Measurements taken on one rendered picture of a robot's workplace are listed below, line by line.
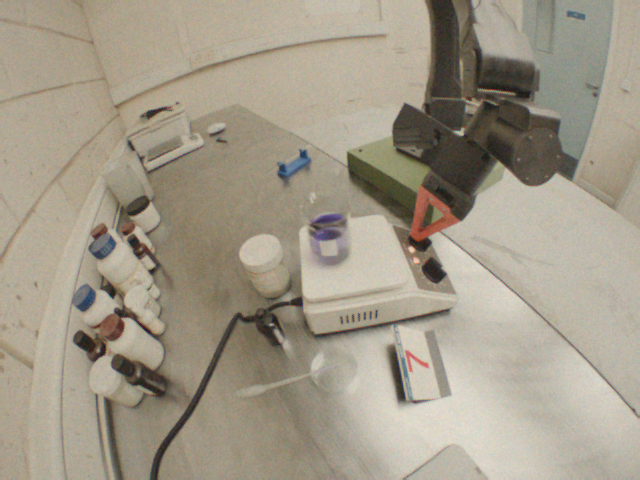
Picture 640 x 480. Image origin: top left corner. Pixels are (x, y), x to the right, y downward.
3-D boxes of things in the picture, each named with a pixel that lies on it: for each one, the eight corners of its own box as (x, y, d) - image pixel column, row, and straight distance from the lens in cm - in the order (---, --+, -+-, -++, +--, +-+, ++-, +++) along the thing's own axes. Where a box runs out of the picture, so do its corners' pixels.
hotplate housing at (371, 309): (424, 245, 46) (431, 207, 41) (455, 310, 39) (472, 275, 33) (293, 267, 43) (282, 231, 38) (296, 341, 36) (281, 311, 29)
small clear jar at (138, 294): (144, 304, 53) (127, 287, 50) (164, 300, 51) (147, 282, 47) (139, 325, 51) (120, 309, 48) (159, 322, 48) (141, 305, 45)
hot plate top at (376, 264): (383, 217, 38) (383, 212, 37) (411, 285, 30) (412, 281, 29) (299, 231, 37) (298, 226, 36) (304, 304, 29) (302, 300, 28)
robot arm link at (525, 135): (567, 189, 31) (591, 66, 29) (497, 185, 26) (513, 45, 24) (516, 148, 39) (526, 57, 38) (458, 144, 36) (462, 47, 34)
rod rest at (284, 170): (302, 158, 75) (300, 146, 73) (311, 160, 73) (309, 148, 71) (276, 175, 69) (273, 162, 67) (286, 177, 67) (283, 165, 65)
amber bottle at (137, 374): (160, 370, 44) (121, 343, 38) (171, 386, 42) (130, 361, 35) (144, 385, 45) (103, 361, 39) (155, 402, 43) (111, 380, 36)
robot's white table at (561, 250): (386, 246, 170) (388, 102, 123) (534, 391, 149) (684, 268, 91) (320, 282, 154) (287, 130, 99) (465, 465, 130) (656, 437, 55)
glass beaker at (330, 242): (363, 260, 31) (361, 205, 26) (322, 280, 30) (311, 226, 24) (338, 231, 35) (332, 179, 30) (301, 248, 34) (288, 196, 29)
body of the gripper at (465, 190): (419, 183, 31) (454, 129, 30) (436, 173, 41) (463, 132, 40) (464, 219, 31) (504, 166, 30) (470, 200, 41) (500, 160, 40)
